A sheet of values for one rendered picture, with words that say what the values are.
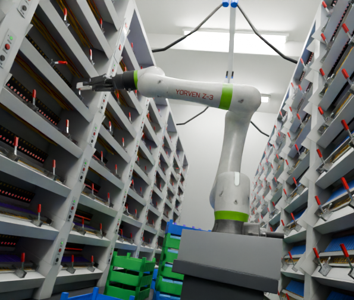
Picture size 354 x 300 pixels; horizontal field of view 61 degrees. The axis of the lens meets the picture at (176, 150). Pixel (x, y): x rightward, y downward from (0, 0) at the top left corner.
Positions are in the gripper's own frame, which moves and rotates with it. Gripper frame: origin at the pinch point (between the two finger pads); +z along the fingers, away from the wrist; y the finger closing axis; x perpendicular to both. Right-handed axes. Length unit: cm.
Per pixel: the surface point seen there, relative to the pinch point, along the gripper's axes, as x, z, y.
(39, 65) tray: -10.9, 2.4, -32.3
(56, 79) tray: -10.0, 1.9, -21.2
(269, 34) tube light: 163, -136, 175
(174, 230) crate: -64, -33, 63
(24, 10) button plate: -1.7, -1.2, -49.1
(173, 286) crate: -95, -31, 65
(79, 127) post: -14.2, 8.7, 16.0
